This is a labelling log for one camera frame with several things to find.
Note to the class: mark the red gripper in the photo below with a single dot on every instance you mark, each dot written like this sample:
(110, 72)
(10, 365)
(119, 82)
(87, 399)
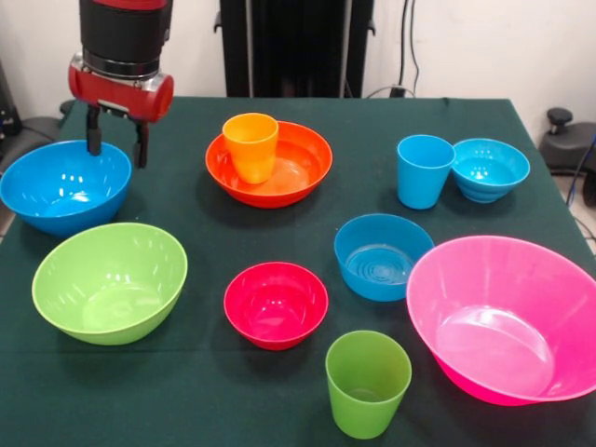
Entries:
(121, 95)

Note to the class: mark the large blue bowl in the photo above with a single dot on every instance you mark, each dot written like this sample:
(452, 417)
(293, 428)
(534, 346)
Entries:
(46, 177)

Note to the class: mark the orange cup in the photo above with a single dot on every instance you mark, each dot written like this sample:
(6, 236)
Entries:
(251, 153)

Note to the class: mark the orange-red bowl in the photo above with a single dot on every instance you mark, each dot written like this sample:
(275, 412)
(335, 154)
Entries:
(307, 163)

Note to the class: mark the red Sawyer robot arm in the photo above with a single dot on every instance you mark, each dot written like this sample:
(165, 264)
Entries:
(123, 32)

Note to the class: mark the black equipment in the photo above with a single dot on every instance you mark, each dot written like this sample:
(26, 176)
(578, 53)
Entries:
(7, 107)

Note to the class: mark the dark green tablecloth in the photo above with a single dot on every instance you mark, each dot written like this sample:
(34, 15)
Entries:
(209, 233)

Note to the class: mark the green bowl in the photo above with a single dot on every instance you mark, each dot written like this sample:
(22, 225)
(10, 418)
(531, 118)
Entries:
(107, 284)

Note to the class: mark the small pink-red bowl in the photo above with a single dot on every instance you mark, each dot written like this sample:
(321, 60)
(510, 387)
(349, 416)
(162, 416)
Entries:
(274, 307)

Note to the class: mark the blue flat-bottomed bowl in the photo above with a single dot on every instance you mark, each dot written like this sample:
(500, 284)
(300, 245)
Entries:
(372, 261)

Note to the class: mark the blue cup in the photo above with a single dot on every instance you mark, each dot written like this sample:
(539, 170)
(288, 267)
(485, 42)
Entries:
(419, 181)

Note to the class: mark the green cup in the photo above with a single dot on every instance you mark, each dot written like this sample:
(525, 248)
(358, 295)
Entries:
(368, 386)

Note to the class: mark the small light blue ribbed bowl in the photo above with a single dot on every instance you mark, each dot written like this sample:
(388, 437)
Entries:
(493, 163)

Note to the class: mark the large pink bowl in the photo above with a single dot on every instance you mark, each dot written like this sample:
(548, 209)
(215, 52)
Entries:
(503, 316)

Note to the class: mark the black pedestal foot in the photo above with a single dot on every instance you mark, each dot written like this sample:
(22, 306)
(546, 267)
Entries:
(568, 139)
(37, 130)

